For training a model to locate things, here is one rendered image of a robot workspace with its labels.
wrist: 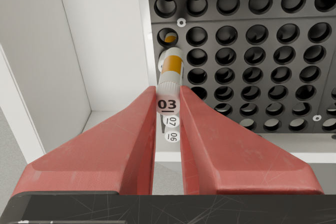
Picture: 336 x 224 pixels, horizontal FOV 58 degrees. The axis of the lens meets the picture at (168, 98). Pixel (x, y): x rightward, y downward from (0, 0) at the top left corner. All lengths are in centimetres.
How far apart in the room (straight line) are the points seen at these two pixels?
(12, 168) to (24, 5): 172
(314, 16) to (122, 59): 16
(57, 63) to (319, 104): 19
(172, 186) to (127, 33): 149
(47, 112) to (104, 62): 8
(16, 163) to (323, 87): 175
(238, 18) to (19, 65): 13
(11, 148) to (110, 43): 155
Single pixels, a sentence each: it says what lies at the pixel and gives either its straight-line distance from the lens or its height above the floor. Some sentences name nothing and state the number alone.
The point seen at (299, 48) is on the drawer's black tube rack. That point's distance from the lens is 20.
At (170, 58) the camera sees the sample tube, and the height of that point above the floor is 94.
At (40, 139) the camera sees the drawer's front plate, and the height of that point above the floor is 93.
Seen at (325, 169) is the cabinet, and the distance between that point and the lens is 58.
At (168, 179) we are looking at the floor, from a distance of 168.
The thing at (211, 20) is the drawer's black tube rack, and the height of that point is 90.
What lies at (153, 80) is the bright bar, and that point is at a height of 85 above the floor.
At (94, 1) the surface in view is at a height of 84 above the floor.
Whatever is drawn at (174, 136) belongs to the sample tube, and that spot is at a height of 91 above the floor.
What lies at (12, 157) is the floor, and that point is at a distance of 184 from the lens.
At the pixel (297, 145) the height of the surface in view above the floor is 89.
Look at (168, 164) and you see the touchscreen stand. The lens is 154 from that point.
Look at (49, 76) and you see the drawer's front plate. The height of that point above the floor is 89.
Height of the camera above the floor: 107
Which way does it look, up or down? 55 degrees down
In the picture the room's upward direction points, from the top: 173 degrees counter-clockwise
